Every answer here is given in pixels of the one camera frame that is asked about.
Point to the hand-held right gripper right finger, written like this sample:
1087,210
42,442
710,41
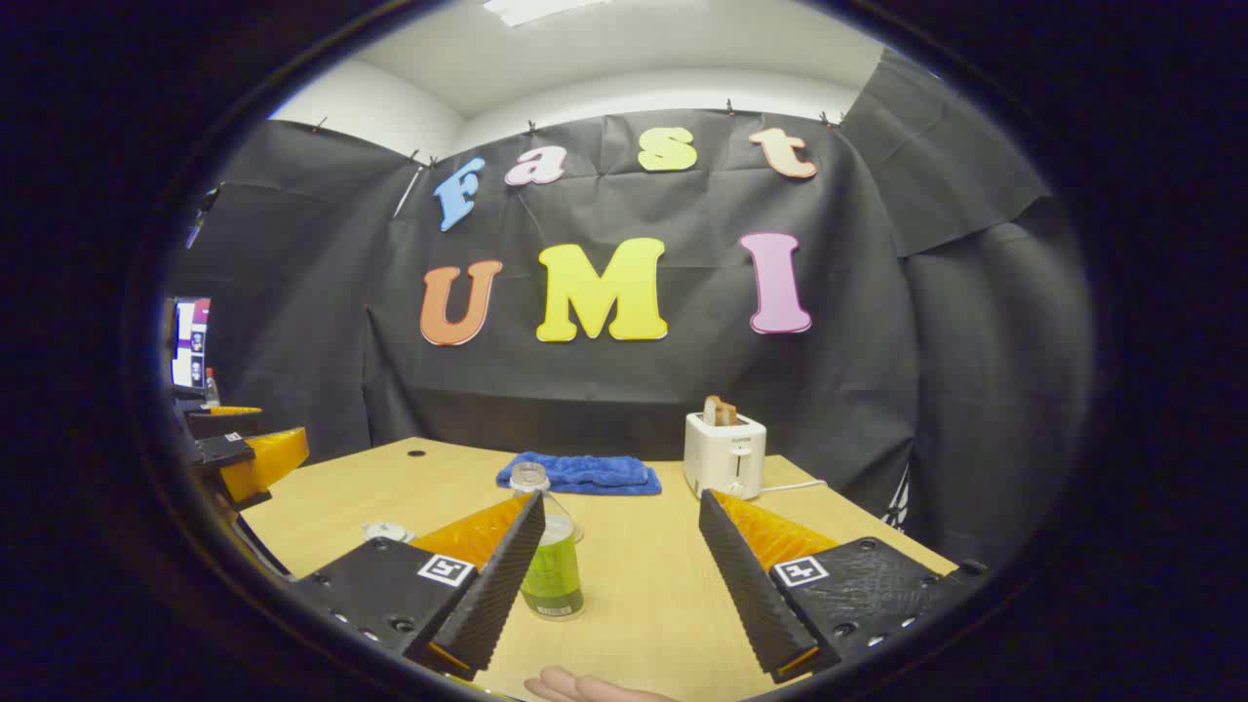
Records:
746,585

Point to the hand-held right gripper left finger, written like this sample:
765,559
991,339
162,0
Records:
497,585

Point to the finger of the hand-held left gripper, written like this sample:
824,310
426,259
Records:
222,423
263,463

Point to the green label water bottle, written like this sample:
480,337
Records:
556,570

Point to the small red-capped bottle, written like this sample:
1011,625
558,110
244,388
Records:
211,390

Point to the computer monitor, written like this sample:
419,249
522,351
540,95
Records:
191,341

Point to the white toaster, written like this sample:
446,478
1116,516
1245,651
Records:
721,458

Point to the blue towel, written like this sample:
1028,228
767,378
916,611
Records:
585,474

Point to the toast slice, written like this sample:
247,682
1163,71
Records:
720,411

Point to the ceiling light panel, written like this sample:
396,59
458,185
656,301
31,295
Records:
536,10

